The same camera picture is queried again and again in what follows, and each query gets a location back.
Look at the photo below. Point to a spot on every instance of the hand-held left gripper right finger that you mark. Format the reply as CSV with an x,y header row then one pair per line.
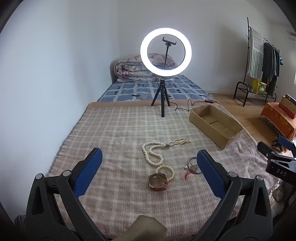
x,y
211,176

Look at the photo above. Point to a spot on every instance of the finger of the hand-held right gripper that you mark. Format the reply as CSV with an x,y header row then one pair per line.
x,y
286,143
266,149

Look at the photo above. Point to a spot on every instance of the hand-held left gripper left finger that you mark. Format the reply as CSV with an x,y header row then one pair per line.
x,y
89,172

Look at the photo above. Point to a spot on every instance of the thin metal hoop bangle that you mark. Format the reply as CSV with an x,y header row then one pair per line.
x,y
187,165

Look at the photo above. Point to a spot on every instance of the cardboard box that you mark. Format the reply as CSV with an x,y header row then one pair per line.
x,y
222,136

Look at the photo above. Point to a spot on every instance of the person's left hand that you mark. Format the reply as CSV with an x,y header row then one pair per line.
x,y
143,228

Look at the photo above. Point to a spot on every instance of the orange cloth covered box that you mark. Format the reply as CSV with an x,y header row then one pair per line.
x,y
277,118

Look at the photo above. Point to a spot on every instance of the tan and red carton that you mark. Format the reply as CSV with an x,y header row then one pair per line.
x,y
286,105

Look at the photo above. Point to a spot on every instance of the pink plaid blanket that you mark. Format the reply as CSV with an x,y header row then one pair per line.
x,y
115,129

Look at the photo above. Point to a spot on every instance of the yellow box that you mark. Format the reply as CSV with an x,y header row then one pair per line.
x,y
260,87

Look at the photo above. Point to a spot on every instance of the black metal clothes rack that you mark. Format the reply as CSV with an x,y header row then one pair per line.
x,y
241,82

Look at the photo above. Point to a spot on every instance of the dark hanging clothes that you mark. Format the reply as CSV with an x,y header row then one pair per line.
x,y
269,62

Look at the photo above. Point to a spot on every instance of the blue patterned mattress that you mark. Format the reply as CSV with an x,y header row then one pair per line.
x,y
129,90

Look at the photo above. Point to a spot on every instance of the black tripod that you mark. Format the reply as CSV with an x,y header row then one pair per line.
x,y
162,97

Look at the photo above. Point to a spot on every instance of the striped hanging towel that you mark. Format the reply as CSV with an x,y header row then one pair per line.
x,y
255,55

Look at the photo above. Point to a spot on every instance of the folded floral quilt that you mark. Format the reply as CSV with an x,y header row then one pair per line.
x,y
129,69

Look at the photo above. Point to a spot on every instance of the black phone holder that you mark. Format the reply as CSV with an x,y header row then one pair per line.
x,y
167,53

